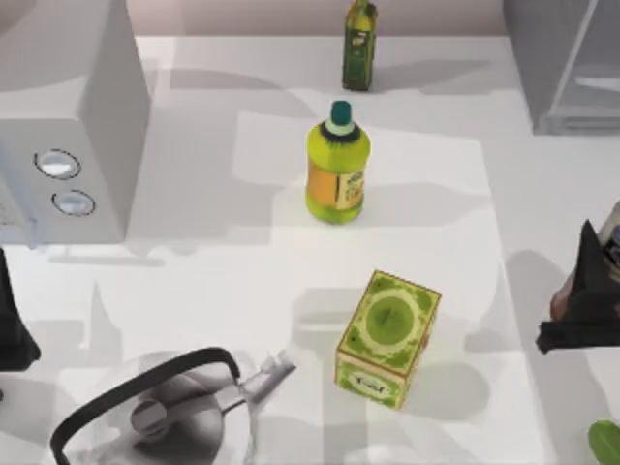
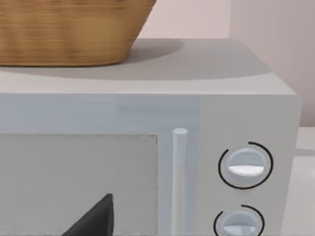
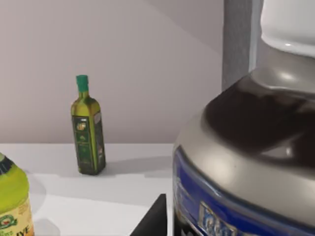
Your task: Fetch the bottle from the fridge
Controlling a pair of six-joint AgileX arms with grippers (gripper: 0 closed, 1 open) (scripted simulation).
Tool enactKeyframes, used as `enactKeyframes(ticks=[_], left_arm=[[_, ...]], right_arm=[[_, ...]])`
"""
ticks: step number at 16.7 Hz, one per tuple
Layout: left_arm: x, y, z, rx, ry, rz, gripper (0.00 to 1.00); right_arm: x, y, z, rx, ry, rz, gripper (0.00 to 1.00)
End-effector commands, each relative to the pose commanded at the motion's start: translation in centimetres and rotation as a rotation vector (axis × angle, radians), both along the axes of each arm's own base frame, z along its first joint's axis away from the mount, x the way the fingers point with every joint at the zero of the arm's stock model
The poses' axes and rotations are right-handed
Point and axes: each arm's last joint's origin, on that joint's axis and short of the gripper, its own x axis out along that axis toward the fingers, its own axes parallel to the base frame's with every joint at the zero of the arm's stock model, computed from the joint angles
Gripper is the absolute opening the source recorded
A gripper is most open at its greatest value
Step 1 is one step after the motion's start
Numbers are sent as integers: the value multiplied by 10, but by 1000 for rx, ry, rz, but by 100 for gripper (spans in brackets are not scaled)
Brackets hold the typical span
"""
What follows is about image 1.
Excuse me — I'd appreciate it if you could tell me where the green plant leaf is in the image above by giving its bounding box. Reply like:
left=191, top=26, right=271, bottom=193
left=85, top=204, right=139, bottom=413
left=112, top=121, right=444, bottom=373
left=587, top=419, right=620, bottom=465

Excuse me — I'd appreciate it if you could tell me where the green patterned tin box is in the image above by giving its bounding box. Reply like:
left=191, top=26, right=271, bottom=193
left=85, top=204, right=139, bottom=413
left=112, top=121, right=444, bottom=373
left=333, top=269, right=443, bottom=412

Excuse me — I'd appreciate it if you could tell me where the yellow-green bottle with teal cap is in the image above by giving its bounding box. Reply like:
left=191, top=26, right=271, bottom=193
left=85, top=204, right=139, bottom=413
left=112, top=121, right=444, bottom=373
left=304, top=100, right=372, bottom=226

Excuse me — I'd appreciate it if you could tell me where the dark green bottle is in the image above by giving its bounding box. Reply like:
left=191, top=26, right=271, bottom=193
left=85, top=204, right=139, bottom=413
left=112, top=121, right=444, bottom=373
left=342, top=0, right=380, bottom=93

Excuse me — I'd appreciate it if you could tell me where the small round microwave knob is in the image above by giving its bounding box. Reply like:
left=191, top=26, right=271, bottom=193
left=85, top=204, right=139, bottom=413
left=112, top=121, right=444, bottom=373
left=50, top=189, right=97, bottom=218

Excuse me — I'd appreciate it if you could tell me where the pale microwave oven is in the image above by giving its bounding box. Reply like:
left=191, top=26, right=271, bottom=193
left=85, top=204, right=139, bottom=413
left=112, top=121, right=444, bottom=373
left=0, top=0, right=152, bottom=249

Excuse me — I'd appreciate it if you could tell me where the large round microwave knob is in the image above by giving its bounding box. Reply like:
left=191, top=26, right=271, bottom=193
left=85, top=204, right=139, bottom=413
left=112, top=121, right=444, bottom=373
left=33, top=148, right=82, bottom=182

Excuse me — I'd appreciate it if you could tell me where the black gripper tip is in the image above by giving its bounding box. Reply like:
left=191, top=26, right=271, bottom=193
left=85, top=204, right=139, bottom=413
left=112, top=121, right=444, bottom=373
left=0, top=246, right=43, bottom=375

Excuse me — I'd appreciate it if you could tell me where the silver kettle with black handle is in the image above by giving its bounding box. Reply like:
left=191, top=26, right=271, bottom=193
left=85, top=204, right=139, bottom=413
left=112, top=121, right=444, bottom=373
left=48, top=346, right=298, bottom=465

